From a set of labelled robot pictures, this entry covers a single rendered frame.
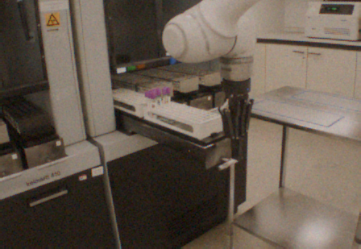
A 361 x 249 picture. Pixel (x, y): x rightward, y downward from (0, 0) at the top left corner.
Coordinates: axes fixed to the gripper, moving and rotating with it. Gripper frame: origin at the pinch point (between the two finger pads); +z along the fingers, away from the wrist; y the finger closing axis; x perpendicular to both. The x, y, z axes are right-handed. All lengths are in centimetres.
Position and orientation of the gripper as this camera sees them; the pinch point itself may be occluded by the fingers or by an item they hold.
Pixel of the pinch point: (236, 147)
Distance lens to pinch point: 92.6
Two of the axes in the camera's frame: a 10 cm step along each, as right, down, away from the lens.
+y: -7.5, 2.4, -6.1
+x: 6.5, 2.0, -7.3
